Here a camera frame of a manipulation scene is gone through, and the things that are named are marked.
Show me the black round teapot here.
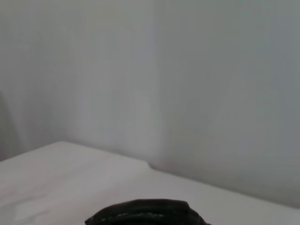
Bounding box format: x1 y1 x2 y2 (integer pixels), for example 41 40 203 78
84 198 212 225

